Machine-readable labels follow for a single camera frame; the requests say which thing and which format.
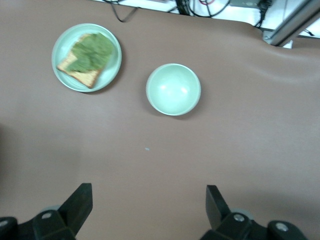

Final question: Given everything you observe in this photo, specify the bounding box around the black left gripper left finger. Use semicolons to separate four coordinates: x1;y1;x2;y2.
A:
31;182;93;240

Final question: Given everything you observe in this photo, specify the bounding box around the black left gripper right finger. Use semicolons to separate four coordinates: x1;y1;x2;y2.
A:
199;184;254;240

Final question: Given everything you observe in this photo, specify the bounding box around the pale green bowl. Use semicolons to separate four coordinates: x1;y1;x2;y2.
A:
145;63;202;117

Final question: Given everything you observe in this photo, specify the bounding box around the brown bread slice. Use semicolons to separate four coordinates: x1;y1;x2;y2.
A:
56;33;106;90

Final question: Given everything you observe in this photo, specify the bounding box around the pale green plate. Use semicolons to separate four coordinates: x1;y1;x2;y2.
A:
51;22;123;94

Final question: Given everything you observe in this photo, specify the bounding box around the green lettuce leaf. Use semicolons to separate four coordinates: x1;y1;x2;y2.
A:
66;31;115;74

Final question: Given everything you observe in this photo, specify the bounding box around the thin black looped cable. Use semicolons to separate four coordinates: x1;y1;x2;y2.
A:
101;0;140;23

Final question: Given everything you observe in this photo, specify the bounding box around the aluminium camera mount rail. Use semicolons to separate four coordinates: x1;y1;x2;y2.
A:
261;0;320;48

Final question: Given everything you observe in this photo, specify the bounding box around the black plug cable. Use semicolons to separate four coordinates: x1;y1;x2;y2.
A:
253;0;273;29

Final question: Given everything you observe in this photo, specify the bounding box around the bundle of black cables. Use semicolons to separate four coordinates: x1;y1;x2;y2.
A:
174;0;231;19

